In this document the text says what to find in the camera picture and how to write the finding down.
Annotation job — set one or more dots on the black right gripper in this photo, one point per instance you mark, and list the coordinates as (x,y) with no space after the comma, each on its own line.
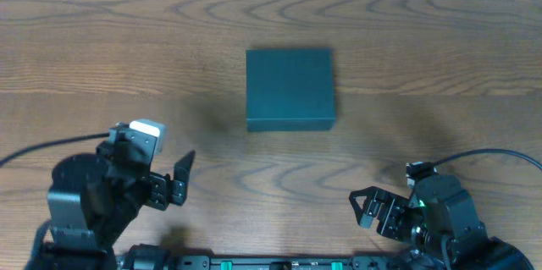
(389,215)

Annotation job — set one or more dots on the dark green box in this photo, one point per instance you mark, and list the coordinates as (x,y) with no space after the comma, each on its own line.
(290,89)

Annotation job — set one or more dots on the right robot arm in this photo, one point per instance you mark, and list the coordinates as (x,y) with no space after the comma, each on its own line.
(438,219)

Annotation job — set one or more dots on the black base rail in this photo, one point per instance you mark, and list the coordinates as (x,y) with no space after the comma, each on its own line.
(271,262)

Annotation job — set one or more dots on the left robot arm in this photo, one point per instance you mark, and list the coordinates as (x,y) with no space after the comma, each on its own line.
(95,196)

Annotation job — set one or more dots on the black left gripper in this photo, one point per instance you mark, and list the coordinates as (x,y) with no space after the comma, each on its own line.
(158,191)

